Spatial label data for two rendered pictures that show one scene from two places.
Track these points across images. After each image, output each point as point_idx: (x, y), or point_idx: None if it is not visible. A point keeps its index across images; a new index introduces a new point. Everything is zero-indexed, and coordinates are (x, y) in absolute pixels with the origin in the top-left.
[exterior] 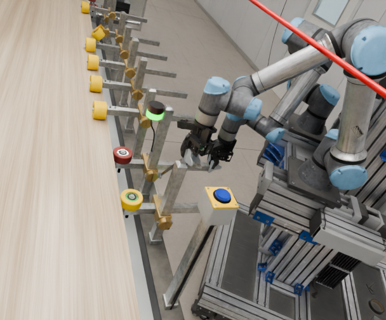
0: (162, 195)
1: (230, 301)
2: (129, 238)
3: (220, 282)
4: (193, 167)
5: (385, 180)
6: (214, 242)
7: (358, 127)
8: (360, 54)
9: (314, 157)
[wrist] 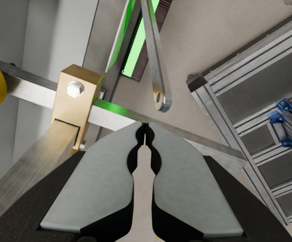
0: (76, 95)
1: (212, 112)
2: (79, 45)
3: (222, 91)
4: (290, 5)
5: None
6: (272, 38)
7: None
8: None
9: None
